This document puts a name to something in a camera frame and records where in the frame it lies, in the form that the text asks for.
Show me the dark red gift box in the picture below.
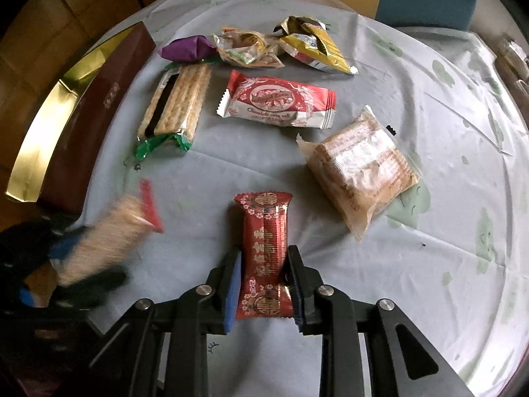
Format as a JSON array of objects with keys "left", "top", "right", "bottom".
[{"left": 5, "top": 21, "right": 158, "bottom": 216}]

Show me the clear wafer biscuit packet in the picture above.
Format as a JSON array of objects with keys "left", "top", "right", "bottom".
[{"left": 297, "top": 105, "right": 422, "bottom": 243}]

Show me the clear orange pastry packet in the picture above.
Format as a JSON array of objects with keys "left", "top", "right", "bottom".
[{"left": 213, "top": 27, "right": 286, "bottom": 69}]

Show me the yellow cone snack packet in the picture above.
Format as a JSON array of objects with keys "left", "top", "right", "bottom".
[
  {"left": 280, "top": 32, "right": 359, "bottom": 76},
  {"left": 273, "top": 15, "right": 331, "bottom": 46}
]

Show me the pale green-printed tablecloth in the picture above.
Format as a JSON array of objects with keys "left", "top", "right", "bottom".
[{"left": 74, "top": 0, "right": 529, "bottom": 397}]

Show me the purple wrapped snack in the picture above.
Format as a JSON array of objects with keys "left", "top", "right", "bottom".
[{"left": 158, "top": 35, "right": 218, "bottom": 64}]

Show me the red white cake roll packet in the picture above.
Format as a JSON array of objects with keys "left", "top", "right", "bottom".
[{"left": 216, "top": 70, "right": 337, "bottom": 130}]

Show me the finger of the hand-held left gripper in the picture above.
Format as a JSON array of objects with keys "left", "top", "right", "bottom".
[
  {"left": 54, "top": 268, "right": 128, "bottom": 300},
  {"left": 46, "top": 225, "right": 94, "bottom": 263}
]

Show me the cracker packet with red ends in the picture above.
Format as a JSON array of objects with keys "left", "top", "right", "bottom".
[{"left": 56, "top": 179, "right": 166, "bottom": 287}]

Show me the wooden side table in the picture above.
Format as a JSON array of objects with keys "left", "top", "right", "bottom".
[{"left": 493, "top": 33, "right": 529, "bottom": 108}]

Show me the red gold patterned snack packet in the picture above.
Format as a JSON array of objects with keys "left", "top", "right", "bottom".
[{"left": 233, "top": 191, "right": 295, "bottom": 320}]

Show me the cracker packet with green ends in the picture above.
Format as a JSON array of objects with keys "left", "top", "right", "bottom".
[{"left": 136, "top": 62, "right": 213, "bottom": 162}]

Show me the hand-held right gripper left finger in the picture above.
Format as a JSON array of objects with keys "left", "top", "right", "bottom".
[{"left": 89, "top": 248, "right": 244, "bottom": 397}]

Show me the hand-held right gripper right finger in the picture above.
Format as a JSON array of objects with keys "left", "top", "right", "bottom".
[{"left": 286, "top": 245, "right": 476, "bottom": 397}]

